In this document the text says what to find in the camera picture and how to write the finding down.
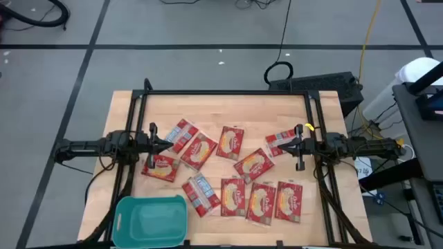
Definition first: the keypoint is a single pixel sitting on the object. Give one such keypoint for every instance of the black desk crossbar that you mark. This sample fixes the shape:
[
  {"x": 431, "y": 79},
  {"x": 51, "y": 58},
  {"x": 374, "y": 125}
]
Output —
[{"x": 391, "y": 174}]

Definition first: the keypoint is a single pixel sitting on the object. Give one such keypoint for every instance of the black aluminium table frame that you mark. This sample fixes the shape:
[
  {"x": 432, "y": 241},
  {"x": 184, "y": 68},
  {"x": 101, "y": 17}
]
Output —
[{"x": 225, "y": 92}]

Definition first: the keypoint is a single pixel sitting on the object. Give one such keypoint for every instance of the teal plastic basket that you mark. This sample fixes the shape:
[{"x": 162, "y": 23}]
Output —
[{"x": 149, "y": 221}]

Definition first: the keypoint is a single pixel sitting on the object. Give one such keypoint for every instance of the black keyboard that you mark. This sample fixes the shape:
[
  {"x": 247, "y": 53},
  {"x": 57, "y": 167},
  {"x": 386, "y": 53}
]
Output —
[{"x": 439, "y": 204}]

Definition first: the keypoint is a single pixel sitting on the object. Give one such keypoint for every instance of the small blue object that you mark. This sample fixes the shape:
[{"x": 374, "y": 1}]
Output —
[{"x": 380, "y": 198}]

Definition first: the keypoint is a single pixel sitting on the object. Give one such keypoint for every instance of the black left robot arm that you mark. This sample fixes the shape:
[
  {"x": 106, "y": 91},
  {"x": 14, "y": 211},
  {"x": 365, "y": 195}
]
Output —
[{"x": 86, "y": 145}]

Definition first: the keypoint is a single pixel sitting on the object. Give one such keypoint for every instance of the small black floor object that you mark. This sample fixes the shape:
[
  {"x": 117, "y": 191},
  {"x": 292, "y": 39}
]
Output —
[{"x": 405, "y": 238}]

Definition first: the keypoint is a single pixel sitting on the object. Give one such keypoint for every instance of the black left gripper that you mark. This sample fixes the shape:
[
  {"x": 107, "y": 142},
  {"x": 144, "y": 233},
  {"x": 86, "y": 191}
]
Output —
[{"x": 153, "y": 128}]

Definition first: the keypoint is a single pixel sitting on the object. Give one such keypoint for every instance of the grey desk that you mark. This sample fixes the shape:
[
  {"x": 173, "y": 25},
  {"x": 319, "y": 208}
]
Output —
[{"x": 425, "y": 152}]

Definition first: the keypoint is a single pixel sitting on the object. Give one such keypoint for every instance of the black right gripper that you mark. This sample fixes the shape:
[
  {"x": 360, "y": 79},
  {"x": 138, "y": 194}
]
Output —
[{"x": 299, "y": 164}]

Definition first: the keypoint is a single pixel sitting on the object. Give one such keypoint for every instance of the black computer case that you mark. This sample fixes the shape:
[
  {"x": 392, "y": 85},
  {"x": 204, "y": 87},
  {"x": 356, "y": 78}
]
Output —
[{"x": 322, "y": 84}]

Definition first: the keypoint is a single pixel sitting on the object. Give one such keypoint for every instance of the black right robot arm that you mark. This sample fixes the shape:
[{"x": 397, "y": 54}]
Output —
[{"x": 367, "y": 147}]

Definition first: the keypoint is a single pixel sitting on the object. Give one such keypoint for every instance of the white bin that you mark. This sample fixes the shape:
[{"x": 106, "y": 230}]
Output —
[{"x": 412, "y": 69}]

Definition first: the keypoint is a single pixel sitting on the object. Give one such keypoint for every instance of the white paper sheet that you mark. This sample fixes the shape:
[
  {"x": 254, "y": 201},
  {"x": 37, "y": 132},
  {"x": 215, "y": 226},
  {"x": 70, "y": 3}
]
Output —
[{"x": 363, "y": 171}]

